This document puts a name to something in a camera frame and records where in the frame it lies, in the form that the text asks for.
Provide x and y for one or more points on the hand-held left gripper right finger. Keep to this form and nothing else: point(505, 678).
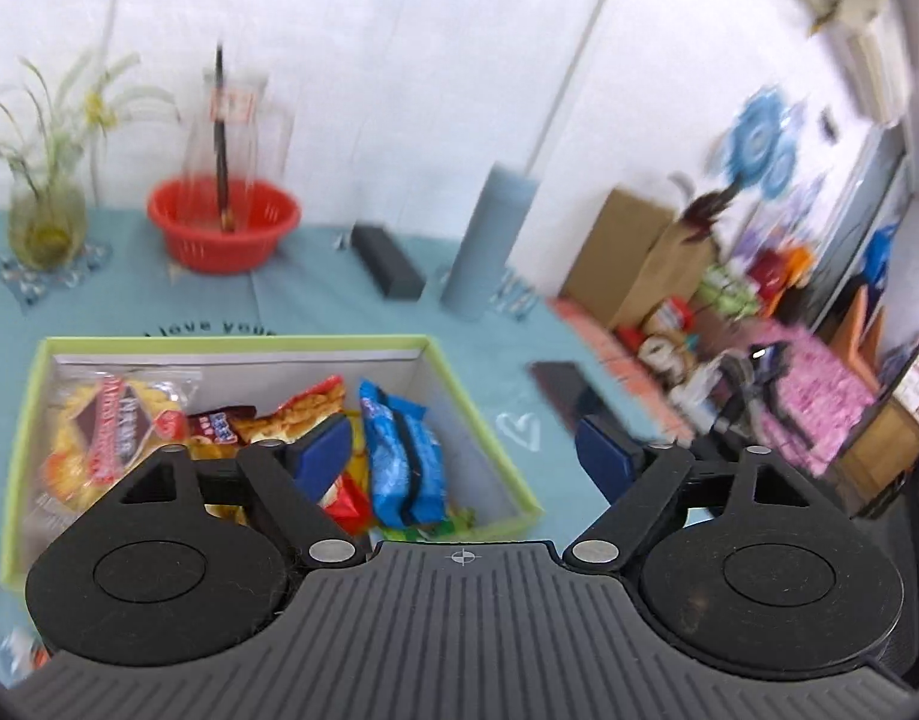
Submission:
point(606, 457)

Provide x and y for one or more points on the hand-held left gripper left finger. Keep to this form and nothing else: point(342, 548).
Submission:
point(324, 457)

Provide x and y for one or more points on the red snack packet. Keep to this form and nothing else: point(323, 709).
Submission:
point(347, 506)

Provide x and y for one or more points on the orange red chip packet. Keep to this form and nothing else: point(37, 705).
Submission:
point(294, 409)

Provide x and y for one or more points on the blue snack packet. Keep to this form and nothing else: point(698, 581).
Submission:
point(399, 450)

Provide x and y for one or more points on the brown snack packet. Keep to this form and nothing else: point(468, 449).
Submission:
point(219, 427)

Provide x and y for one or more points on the white box with green rim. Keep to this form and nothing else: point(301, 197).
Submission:
point(467, 435)

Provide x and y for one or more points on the large yellow dark-label packet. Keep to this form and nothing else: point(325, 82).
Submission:
point(92, 427)

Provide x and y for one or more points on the black phone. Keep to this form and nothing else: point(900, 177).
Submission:
point(568, 394)

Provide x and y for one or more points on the red-lid jar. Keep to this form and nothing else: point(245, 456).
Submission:
point(663, 315)

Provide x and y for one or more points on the black device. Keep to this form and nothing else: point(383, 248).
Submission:
point(752, 382)

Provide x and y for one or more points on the teal tablecloth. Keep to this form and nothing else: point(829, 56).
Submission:
point(467, 352)

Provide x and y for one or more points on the clear glass coaster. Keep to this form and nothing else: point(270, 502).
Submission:
point(24, 285)
point(519, 300)

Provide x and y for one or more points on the brown paper bag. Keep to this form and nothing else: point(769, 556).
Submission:
point(677, 270)

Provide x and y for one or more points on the dark grey box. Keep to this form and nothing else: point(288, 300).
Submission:
point(388, 262)

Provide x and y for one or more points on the cardboard box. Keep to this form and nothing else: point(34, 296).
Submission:
point(617, 247)

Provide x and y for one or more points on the pink patterned blanket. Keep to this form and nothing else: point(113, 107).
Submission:
point(819, 397)

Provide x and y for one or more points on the red plastic basket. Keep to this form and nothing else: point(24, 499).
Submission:
point(219, 247)

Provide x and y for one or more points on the grey-blue thermos bottle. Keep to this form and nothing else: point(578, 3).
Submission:
point(489, 240)

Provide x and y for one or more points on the dark dried flower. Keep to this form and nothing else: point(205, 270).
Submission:
point(707, 206)

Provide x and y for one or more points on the wooden cabinet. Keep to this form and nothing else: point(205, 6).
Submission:
point(879, 450)

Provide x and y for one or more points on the black stick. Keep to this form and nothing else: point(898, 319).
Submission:
point(223, 135)

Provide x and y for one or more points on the white orange packet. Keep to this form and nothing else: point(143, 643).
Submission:
point(26, 649)

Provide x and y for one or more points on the glass vase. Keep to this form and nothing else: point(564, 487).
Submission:
point(47, 229)

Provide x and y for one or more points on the green yellow plant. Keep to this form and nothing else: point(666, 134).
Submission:
point(69, 105)

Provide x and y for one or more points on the white air conditioner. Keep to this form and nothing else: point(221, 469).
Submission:
point(864, 30)

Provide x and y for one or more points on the blue wall decoration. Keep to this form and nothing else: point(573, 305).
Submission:
point(759, 142)

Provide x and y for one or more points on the white wall pipe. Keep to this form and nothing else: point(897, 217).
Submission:
point(579, 52)

